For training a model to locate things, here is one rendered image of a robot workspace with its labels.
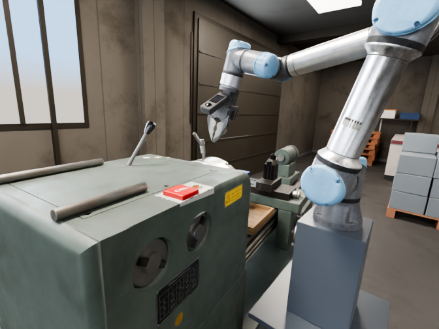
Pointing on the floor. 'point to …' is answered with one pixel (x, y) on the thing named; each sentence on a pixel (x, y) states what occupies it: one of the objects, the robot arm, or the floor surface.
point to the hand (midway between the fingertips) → (213, 139)
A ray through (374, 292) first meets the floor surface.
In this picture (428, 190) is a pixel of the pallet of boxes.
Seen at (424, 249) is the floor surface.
